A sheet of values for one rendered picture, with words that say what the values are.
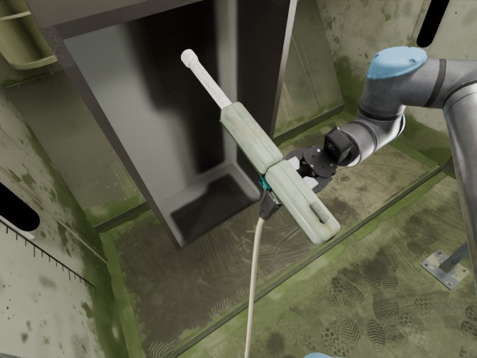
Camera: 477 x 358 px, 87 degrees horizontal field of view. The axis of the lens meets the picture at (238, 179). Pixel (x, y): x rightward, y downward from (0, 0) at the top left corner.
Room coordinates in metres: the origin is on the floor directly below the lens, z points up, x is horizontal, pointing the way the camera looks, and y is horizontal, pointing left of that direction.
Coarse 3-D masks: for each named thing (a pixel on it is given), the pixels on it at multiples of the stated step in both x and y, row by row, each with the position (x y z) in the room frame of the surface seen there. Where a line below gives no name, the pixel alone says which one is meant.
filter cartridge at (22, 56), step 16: (0, 0) 1.57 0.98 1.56; (16, 0) 1.59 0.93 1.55; (0, 16) 1.55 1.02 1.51; (16, 16) 1.57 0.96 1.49; (32, 16) 1.61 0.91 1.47; (0, 32) 1.54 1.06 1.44; (16, 32) 1.55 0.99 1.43; (32, 32) 1.59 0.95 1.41; (0, 48) 1.57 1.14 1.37; (16, 48) 1.55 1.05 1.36; (32, 48) 1.57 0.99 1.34; (48, 48) 1.60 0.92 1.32; (16, 64) 1.55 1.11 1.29; (32, 64) 1.54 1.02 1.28; (48, 64) 1.57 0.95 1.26
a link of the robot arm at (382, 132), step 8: (360, 112) 0.47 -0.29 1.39; (352, 120) 0.47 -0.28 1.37; (360, 120) 0.45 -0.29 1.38; (368, 120) 0.44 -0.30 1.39; (376, 120) 0.43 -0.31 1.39; (392, 120) 0.42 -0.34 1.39; (400, 120) 0.45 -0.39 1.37; (368, 128) 0.42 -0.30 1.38; (376, 128) 0.42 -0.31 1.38; (384, 128) 0.42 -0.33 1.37; (392, 128) 0.42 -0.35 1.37; (400, 128) 0.44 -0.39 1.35; (376, 136) 0.41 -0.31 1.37; (384, 136) 0.41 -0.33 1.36; (392, 136) 0.42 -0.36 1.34; (376, 144) 0.40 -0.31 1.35; (384, 144) 0.41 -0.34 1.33
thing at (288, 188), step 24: (216, 96) 0.48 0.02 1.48; (240, 120) 0.41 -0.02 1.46; (240, 144) 0.38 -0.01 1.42; (264, 144) 0.36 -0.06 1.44; (264, 168) 0.32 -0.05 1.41; (288, 168) 0.31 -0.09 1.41; (288, 192) 0.26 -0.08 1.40; (312, 192) 0.26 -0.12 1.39; (264, 216) 0.34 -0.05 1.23; (312, 216) 0.22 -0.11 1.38; (312, 240) 0.20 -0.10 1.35
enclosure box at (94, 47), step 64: (64, 0) 0.62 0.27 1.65; (128, 0) 0.60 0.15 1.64; (192, 0) 0.65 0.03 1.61; (256, 0) 0.96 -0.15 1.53; (64, 64) 0.52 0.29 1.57; (128, 64) 0.95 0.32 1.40; (256, 64) 0.98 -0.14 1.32; (128, 128) 0.95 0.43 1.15; (192, 128) 1.11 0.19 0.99; (192, 192) 1.09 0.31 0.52; (256, 192) 1.05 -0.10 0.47
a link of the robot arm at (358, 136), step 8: (344, 128) 0.43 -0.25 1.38; (352, 128) 0.42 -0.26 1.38; (360, 128) 0.42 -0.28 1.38; (352, 136) 0.40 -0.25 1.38; (360, 136) 0.40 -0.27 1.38; (368, 136) 0.40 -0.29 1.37; (360, 144) 0.38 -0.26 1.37; (368, 144) 0.39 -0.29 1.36; (360, 152) 0.38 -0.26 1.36; (368, 152) 0.38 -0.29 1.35; (360, 160) 0.37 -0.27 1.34
